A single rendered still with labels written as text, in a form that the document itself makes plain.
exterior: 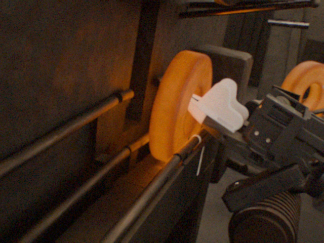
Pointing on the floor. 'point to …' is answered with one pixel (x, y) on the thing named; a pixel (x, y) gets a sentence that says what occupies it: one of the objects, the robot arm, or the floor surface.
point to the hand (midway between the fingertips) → (186, 102)
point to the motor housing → (267, 220)
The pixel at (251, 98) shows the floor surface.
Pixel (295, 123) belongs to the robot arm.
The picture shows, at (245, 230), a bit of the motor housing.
